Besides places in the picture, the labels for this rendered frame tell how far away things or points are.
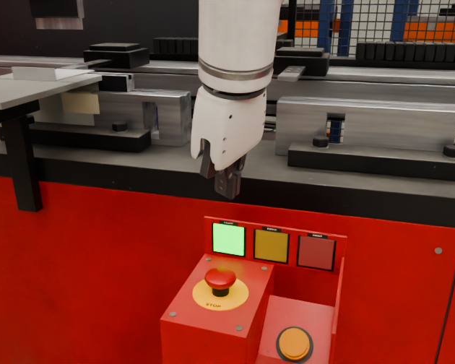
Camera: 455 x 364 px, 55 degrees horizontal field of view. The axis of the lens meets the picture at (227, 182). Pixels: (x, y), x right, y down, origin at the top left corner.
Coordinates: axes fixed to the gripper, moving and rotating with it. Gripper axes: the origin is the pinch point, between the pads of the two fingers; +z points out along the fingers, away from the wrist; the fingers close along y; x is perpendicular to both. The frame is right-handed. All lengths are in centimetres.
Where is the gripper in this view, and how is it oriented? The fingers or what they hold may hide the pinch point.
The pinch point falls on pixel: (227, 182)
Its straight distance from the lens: 60.7
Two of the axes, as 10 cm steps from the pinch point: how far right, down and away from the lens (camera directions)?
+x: 7.9, 4.3, -4.4
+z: -0.5, 7.6, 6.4
